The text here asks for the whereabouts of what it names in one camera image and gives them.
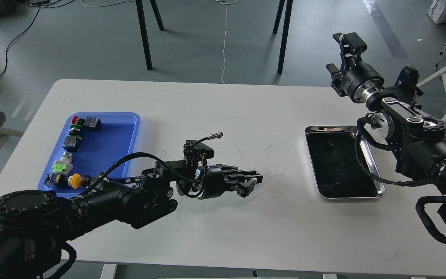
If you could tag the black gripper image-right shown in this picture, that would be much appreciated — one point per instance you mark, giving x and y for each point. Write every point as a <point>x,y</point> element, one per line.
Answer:
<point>355,79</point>

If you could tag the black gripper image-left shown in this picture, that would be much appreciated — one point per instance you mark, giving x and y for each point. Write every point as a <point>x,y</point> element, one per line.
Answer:
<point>221,178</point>

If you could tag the black robot arm image-left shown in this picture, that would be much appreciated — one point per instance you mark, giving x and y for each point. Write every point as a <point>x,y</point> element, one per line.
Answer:
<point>36,226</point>

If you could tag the silver metal tray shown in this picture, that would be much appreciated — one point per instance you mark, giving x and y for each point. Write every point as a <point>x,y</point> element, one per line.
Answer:
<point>337,171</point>

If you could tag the blue plastic tray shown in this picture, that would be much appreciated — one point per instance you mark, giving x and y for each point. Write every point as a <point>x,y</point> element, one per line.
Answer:
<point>98,150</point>

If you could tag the black table leg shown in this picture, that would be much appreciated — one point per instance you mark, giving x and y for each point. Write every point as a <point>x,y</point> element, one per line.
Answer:
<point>287,14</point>
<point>157,15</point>
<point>279,12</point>
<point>144,35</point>

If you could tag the black table leg far right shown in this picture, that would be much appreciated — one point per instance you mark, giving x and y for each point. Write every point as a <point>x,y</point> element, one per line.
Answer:
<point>279,12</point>

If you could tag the cardboard box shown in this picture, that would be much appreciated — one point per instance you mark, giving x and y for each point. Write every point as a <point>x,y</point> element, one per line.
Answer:
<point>437,11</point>

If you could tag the red mushroom push button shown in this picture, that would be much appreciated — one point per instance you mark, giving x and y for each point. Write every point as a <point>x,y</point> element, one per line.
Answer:
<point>87,123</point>

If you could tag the yellow mushroom push button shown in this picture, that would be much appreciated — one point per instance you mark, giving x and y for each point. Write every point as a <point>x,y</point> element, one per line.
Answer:
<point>62,181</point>

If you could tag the black table leg far left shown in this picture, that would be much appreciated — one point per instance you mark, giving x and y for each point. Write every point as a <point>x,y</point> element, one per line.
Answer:
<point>157,15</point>

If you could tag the black switch block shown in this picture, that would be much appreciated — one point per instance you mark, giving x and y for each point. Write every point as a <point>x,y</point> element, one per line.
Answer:
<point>72,143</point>

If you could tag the green push button switch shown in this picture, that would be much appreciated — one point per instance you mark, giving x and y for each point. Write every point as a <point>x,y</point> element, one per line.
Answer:
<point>64,164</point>

